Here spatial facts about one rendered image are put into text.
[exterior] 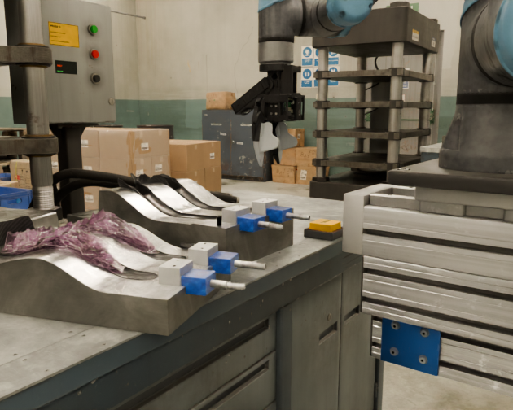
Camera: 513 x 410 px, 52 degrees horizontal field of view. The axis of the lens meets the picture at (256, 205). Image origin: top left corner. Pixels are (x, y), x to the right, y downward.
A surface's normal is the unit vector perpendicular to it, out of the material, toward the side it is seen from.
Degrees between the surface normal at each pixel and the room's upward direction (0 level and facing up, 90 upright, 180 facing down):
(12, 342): 0
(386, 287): 90
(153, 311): 90
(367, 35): 90
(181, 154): 90
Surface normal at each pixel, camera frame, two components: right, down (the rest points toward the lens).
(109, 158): -0.47, 0.26
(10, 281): -0.30, 0.17
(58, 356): 0.00, -0.98
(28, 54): 0.32, 0.17
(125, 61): 0.85, 0.10
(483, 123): -0.65, -0.17
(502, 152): -0.34, -0.14
